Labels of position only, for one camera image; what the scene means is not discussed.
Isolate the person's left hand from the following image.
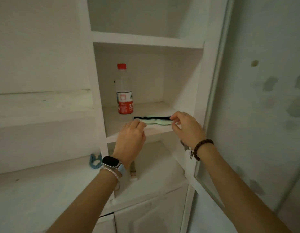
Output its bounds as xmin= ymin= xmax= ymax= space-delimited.
xmin=112 ymin=119 xmax=147 ymax=164

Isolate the person's right hand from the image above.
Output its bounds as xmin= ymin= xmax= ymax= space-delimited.
xmin=169 ymin=111 xmax=207 ymax=150

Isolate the person's right forearm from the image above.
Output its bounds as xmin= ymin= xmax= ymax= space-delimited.
xmin=198 ymin=143 xmax=292 ymax=233

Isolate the person's left forearm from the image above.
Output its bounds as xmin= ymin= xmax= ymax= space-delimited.
xmin=46 ymin=168 xmax=119 ymax=233

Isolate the white shelf cabinet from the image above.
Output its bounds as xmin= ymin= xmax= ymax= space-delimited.
xmin=0 ymin=0 xmax=235 ymax=233

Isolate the clear plastic bottle red label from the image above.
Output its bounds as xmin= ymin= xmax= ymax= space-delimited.
xmin=114 ymin=63 xmax=134 ymax=115

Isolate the white cabinet door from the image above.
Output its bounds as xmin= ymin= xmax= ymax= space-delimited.
xmin=186 ymin=0 xmax=235 ymax=211

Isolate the black smartwatch with blue band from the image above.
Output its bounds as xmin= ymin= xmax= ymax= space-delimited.
xmin=102 ymin=156 xmax=127 ymax=177

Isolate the pale bead bracelet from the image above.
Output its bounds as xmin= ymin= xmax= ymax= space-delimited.
xmin=180 ymin=141 xmax=194 ymax=160

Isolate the brown wooden bead bracelet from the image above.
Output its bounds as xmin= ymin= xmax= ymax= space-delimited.
xmin=193 ymin=139 xmax=214 ymax=161

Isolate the white string bracelet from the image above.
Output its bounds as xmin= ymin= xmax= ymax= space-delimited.
xmin=99 ymin=166 xmax=121 ymax=191

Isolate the blue hair tie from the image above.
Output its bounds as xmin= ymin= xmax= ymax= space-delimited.
xmin=89 ymin=153 xmax=103 ymax=169

